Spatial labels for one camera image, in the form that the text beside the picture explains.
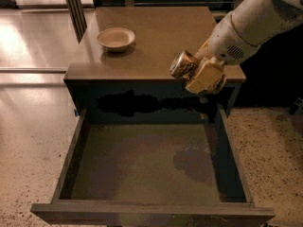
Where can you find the open grey top drawer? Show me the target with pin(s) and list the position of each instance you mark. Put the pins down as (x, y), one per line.
(153, 175)

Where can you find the crushed orange can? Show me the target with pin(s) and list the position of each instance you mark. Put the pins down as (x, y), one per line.
(184, 66)

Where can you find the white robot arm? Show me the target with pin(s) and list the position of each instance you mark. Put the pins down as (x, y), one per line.
(257, 21)

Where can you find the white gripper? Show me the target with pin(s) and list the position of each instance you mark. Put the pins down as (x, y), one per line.
(227, 44)

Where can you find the white paper bowl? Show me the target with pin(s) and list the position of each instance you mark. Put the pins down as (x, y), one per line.
(115, 39)

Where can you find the grey drawer cabinet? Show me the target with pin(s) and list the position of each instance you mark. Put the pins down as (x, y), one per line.
(136, 86)

